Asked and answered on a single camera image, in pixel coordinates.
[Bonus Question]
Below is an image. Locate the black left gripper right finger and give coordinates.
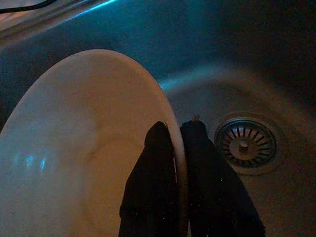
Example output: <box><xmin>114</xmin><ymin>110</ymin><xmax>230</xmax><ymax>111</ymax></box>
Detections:
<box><xmin>179</xmin><ymin>119</ymin><xmax>266</xmax><ymax>237</ymax></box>

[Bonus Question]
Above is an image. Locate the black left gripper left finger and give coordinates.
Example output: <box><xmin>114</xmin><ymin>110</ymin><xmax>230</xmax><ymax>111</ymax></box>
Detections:
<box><xmin>118</xmin><ymin>120</ymin><xmax>180</xmax><ymax>237</ymax></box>

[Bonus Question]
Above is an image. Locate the white bowl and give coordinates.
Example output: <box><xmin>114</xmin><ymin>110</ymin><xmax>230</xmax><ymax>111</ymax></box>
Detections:
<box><xmin>0</xmin><ymin>48</ymin><xmax>190</xmax><ymax>237</ymax></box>

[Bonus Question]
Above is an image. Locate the metal sink drain strainer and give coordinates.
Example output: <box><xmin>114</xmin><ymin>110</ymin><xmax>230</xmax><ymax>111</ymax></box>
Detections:
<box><xmin>214</xmin><ymin>118</ymin><xmax>279</xmax><ymax>173</ymax></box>

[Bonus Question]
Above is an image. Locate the stainless steel sink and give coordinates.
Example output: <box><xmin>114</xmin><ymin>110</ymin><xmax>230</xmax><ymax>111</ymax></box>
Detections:
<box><xmin>0</xmin><ymin>0</ymin><xmax>316</xmax><ymax>237</ymax></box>

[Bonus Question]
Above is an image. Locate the black cable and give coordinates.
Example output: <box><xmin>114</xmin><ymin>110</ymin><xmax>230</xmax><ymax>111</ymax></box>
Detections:
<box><xmin>0</xmin><ymin>0</ymin><xmax>57</xmax><ymax>14</ymax></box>

